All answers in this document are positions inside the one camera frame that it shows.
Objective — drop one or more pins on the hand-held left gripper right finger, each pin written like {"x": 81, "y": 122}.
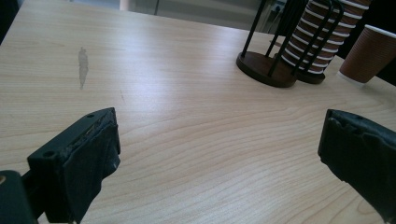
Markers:
{"x": 364, "y": 155}

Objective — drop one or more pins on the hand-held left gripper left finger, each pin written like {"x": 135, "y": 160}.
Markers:
{"x": 77, "y": 168}

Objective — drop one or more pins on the brown ribbed paper cup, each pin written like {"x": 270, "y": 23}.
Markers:
{"x": 367, "y": 56}

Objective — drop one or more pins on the stack of brown paper cups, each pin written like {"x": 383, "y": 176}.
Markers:
{"x": 323, "y": 34}

